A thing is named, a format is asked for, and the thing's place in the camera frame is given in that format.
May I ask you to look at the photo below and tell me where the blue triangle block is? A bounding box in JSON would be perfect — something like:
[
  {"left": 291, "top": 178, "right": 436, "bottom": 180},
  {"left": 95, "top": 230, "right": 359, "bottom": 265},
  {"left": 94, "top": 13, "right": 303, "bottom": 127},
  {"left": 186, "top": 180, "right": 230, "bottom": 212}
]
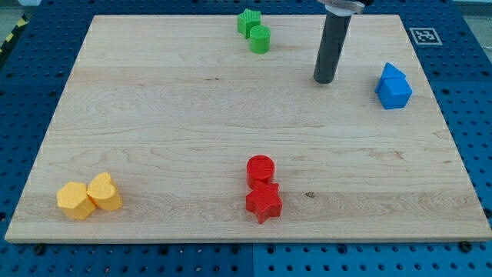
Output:
[{"left": 374, "top": 62, "right": 406, "bottom": 94}]

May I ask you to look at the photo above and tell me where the green cylinder block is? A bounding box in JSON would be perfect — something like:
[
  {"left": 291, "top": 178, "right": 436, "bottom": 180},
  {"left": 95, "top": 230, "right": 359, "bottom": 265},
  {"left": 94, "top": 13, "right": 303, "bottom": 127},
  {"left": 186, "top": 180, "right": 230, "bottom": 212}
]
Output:
[{"left": 250, "top": 25, "right": 271, "bottom": 54}]

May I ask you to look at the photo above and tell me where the blue cube block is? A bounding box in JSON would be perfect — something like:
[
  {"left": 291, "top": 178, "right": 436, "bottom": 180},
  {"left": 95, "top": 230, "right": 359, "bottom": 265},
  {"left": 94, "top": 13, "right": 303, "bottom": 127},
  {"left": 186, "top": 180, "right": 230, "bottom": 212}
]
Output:
[{"left": 377, "top": 78, "right": 412, "bottom": 109}]

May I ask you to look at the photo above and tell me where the silver rod mount flange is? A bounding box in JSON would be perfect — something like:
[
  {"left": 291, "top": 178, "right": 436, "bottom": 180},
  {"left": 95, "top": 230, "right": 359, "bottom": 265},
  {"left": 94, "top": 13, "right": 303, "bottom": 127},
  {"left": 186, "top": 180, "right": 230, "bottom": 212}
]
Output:
[{"left": 317, "top": 0, "right": 366, "bottom": 17}]

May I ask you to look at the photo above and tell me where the black yellow hazard tape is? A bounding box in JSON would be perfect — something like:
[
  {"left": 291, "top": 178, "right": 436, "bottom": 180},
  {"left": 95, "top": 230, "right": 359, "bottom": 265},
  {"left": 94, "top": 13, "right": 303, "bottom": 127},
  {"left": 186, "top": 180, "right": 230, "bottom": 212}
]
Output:
[{"left": 1, "top": 14, "right": 29, "bottom": 55}]

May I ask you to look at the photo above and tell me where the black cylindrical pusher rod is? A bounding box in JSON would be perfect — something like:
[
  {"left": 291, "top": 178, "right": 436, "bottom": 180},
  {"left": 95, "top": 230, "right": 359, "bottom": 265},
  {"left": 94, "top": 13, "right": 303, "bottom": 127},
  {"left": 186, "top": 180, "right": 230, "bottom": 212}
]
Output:
[{"left": 313, "top": 12, "right": 351, "bottom": 84}]

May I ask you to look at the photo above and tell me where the red star block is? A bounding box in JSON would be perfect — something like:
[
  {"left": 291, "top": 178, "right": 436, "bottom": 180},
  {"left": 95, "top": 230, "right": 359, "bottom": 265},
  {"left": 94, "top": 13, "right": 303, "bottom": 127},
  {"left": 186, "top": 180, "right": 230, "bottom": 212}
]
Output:
[{"left": 245, "top": 180, "right": 283, "bottom": 224}]

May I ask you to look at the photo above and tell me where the green star block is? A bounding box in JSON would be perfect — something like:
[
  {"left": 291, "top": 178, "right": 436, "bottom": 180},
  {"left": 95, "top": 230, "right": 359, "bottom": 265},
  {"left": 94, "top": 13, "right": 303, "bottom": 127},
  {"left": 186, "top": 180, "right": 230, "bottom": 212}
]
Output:
[{"left": 237, "top": 8, "right": 261, "bottom": 39}]

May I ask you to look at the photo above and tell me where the red cylinder block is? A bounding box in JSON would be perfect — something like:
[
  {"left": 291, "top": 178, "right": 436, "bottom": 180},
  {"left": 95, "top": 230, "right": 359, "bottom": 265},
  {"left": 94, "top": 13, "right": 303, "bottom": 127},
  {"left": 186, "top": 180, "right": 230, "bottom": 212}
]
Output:
[{"left": 246, "top": 155, "right": 275, "bottom": 189}]

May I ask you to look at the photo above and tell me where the yellow hexagon block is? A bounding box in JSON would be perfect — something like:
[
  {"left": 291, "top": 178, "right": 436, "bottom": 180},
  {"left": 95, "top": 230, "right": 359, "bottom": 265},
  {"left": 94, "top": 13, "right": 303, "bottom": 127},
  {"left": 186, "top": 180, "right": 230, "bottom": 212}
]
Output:
[{"left": 56, "top": 182, "right": 96, "bottom": 220}]

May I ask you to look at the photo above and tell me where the wooden board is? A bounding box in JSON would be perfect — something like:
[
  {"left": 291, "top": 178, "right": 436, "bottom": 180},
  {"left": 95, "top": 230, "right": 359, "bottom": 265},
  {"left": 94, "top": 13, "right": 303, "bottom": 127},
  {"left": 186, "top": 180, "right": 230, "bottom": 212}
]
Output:
[{"left": 5, "top": 15, "right": 491, "bottom": 244}]

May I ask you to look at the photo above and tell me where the white fiducial marker tag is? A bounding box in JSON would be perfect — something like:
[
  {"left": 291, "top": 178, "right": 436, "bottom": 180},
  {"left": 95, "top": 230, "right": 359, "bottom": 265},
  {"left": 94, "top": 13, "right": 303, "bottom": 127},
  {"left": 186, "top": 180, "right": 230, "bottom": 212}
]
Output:
[{"left": 410, "top": 27, "right": 442, "bottom": 45}]

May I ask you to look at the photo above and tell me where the yellow heart block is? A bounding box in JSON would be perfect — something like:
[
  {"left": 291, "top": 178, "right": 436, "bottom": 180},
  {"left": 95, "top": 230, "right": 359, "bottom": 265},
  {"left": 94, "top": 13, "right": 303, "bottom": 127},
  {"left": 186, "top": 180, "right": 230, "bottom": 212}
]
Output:
[{"left": 88, "top": 172, "right": 123, "bottom": 211}]

